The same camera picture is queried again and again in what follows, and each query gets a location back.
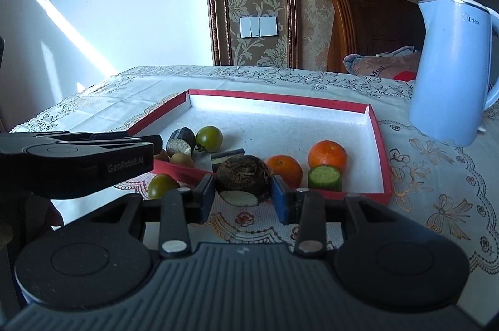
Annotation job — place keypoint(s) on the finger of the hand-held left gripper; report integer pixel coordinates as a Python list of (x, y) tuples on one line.
[(156, 144), (85, 135)]

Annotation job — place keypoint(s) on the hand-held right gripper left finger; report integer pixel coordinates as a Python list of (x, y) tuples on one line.
[(206, 198)]

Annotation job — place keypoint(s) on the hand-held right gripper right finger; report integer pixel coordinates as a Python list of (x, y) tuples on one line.
[(282, 198)]

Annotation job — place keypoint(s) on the small brown longan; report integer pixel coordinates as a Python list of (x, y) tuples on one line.
[(161, 156), (181, 159)]

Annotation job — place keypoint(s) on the orange mandarin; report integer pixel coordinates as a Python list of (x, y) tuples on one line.
[(327, 155), (283, 170)]

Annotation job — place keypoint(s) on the green tomato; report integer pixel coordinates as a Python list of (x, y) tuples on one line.
[(209, 138), (161, 186)]

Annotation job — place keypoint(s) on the dark hairy root piece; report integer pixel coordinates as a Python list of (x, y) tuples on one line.
[(243, 175)]

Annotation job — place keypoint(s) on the green cucumber piece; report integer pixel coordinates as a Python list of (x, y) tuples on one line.
[(324, 177)]

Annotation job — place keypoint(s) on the red shallow cardboard box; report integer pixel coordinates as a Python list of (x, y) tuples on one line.
[(273, 128)]

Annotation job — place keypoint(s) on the person's left hand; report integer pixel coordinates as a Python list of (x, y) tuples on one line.
[(48, 212)]

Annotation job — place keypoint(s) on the red cloth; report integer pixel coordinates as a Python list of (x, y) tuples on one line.
[(405, 76)]

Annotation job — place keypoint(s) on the white electric kettle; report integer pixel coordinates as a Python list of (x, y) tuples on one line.
[(444, 81)]

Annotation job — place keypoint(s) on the white wall light switch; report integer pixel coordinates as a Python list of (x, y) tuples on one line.
[(258, 26)]

